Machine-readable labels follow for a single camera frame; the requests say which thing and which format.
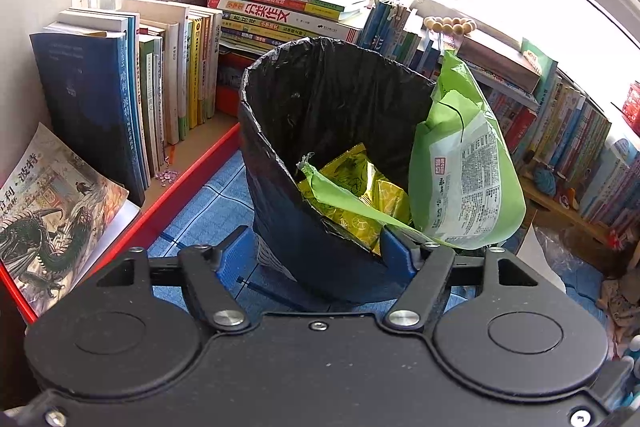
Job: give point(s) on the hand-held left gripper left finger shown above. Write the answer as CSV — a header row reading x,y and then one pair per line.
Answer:
x,y
232,253

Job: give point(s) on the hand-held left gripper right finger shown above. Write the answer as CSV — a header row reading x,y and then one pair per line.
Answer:
x,y
397,253

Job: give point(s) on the green snack bag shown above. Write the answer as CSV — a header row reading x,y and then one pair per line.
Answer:
x,y
475,167

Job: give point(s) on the white paper sheet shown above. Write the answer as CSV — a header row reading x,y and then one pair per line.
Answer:
x,y
535,257

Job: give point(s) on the bin with black liner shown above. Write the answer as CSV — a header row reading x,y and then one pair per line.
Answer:
x,y
310,107

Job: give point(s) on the yellow snack packet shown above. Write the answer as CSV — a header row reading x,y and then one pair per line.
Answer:
x,y
345,169
390,203

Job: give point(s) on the blue foam mat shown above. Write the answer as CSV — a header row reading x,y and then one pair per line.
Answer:
x,y
220,187

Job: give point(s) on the red storage box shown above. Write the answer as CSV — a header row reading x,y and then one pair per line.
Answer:
x,y
231,89

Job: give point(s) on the blue yarn ball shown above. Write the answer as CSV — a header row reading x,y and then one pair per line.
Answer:
x,y
545,182

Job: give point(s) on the wooden drawer box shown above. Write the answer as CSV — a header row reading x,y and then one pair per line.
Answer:
x,y
565,213

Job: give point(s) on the clear plastic bag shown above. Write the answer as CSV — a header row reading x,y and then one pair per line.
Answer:
x,y
572,252

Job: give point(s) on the dragon cover book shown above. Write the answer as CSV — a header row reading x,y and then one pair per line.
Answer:
x,y
45,217

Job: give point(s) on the row of upright paperback books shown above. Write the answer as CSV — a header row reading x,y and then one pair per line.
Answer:
x,y
90,107

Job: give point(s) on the long row of children's books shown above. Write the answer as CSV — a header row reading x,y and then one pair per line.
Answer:
x,y
565,127

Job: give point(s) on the brown flat box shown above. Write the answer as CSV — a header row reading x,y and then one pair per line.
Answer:
x,y
495,57

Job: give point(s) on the beige cloth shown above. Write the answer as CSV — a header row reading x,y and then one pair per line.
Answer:
x,y
620,307

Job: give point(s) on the stack of flat books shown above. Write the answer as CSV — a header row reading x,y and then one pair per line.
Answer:
x,y
270,12

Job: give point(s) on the red shelf frame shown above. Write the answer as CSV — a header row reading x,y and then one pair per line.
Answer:
x,y
200,172

